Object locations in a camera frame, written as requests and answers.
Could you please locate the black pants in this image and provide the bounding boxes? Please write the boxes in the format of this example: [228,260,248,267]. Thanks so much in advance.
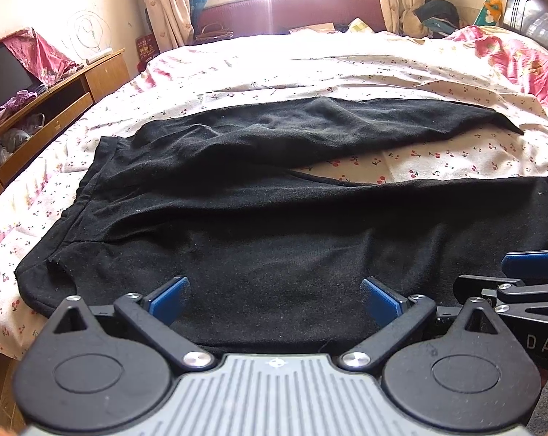
[15,97,548,353]

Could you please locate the pink floral quilt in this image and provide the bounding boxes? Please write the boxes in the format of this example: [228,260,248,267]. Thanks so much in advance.
[447,26,548,112]

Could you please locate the cherry print bed sheet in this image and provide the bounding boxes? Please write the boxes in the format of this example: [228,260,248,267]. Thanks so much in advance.
[0,32,548,358]

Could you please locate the wooden tv cabinet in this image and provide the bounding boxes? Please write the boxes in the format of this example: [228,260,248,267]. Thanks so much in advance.
[0,49,130,196]

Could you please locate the grey shoes on shelf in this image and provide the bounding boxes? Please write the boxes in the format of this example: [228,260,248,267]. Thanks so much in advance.
[0,113,45,166]

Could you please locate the dark clothes pile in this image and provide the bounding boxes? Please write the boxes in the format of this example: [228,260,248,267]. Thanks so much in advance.
[401,0,460,39]

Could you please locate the black television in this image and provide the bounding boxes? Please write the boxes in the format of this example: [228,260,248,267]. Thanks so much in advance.
[0,43,40,106]

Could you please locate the pink cloth on television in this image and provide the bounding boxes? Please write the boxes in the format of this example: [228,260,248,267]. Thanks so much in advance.
[0,28,84,88]

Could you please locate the brown handbag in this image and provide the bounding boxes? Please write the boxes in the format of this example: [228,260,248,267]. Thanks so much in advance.
[193,23,235,45]

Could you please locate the left beige curtain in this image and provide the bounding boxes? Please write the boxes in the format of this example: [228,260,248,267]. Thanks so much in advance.
[143,0,194,52]

